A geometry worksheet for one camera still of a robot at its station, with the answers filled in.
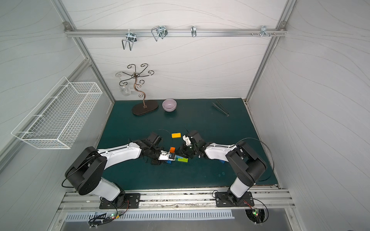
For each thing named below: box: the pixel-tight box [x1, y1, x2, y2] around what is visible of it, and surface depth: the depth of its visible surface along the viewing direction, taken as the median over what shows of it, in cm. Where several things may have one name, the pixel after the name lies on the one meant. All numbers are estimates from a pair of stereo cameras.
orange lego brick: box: [169, 146, 176, 154], surface depth 93 cm
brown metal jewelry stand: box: [115, 63, 159, 116], surface depth 113 cm
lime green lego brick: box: [177, 157, 189, 163], surface depth 89 cm
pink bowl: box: [161, 98, 178, 113], surface depth 113 cm
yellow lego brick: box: [171, 132, 182, 139], surface depth 100 cm
